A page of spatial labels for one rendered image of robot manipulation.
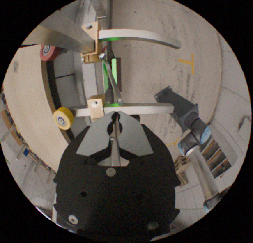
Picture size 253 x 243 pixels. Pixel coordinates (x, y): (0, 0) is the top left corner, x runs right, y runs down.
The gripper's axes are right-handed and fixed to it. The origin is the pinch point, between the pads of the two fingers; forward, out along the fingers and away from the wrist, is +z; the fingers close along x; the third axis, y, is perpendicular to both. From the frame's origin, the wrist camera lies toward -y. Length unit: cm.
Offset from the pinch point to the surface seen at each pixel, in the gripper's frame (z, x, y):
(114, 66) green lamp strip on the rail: 28.6, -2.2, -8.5
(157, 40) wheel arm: 12.8, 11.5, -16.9
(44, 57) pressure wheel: 8.1, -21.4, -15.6
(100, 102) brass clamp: 12.4, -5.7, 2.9
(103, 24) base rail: 28.6, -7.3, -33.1
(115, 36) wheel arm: 12.8, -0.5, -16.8
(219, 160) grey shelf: -13, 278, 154
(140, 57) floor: 99, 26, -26
